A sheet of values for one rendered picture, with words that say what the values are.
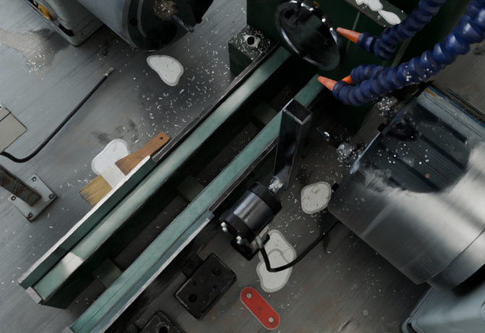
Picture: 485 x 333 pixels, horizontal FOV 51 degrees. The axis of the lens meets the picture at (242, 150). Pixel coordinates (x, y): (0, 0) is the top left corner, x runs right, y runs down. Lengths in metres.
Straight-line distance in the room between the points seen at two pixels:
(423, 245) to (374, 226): 0.07
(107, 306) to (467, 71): 0.86
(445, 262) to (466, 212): 0.07
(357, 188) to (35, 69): 0.77
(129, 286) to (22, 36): 0.64
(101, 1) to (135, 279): 0.45
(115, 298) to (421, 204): 0.49
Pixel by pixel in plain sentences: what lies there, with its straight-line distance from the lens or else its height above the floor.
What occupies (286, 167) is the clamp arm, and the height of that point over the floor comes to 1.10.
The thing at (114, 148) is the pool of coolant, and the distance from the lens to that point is 1.06.
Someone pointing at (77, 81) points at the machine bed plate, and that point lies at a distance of 1.15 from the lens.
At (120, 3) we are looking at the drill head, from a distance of 0.84.
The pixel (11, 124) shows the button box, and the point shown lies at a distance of 0.83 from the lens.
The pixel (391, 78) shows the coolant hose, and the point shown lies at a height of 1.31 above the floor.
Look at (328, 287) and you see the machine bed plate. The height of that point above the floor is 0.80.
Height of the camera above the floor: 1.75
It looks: 69 degrees down
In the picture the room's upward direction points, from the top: 2 degrees counter-clockwise
